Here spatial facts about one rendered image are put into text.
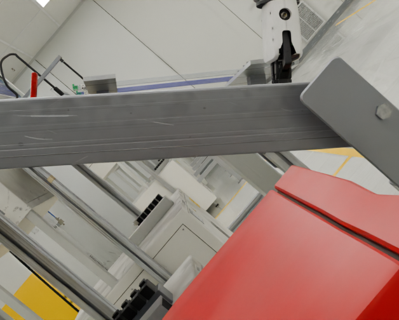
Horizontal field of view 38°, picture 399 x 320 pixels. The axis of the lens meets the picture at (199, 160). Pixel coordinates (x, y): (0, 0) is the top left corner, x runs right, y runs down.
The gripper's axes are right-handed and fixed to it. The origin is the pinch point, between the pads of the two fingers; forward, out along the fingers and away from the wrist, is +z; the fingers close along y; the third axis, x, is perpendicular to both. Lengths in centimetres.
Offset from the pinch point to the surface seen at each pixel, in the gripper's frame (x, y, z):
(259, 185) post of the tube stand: -3.3, 40.9, 20.5
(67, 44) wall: 122, 767, -127
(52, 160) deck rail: 33, -47, 8
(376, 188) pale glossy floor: -72, 136, 35
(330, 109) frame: 9, -53, 5
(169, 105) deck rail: 22, -48, 3
